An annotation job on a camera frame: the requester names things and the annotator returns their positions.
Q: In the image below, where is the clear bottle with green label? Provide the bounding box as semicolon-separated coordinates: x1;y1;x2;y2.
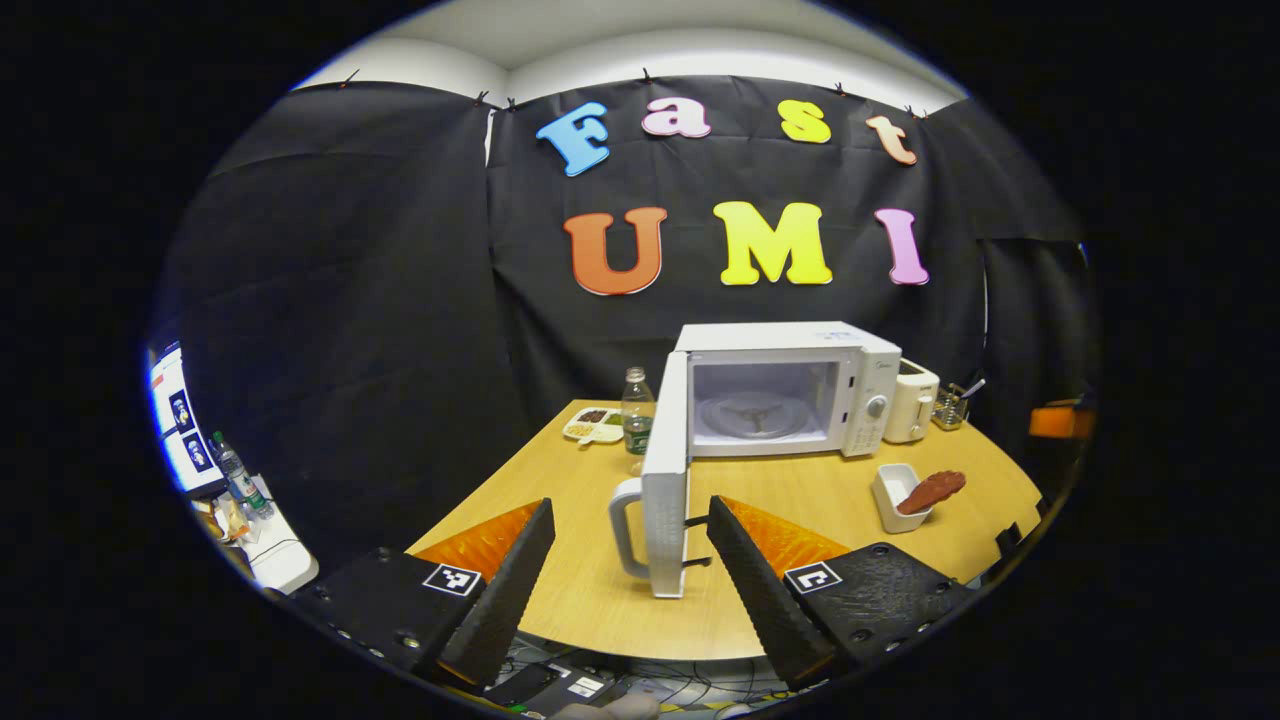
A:
620;367;657;477

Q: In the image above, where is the computer monitor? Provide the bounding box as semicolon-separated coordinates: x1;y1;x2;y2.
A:
148;344;227;499

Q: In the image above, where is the wire utensil basket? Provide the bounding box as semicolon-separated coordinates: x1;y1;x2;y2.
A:
934;377;988;432

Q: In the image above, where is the white toaster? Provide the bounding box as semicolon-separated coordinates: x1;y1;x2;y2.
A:
884;358;942;445

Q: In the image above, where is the white microwave oven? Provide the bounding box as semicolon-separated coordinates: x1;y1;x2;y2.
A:
608;320;903;601

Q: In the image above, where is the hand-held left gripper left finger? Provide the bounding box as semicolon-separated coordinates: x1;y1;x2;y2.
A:
290;498;557;691

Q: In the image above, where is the glass turntable plate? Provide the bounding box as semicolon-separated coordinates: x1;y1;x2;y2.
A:
697;392;813;442

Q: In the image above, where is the white rectangular tray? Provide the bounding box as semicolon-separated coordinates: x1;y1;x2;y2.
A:
872;463;934;534

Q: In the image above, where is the black backdrop cloth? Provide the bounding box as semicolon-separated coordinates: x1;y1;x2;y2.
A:
155;72;1096;591

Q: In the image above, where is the orange object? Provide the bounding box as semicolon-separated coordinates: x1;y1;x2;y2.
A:
1028;399;1093;441

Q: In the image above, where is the divided white snack plate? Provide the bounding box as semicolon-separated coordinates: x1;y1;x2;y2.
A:
562;405;627;447

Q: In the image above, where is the brown meat piece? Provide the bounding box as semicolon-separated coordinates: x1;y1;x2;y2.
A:
897;470;968;516

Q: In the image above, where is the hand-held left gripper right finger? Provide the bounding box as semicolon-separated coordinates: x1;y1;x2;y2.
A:
706;494;976;691

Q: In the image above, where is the clear plastic water bottle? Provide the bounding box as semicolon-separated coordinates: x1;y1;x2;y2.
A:
209;431;274;522

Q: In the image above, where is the black electronic device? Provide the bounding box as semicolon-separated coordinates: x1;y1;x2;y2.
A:
485;660;627;717

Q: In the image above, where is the white side table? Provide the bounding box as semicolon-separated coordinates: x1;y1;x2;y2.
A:
195;478;322;597

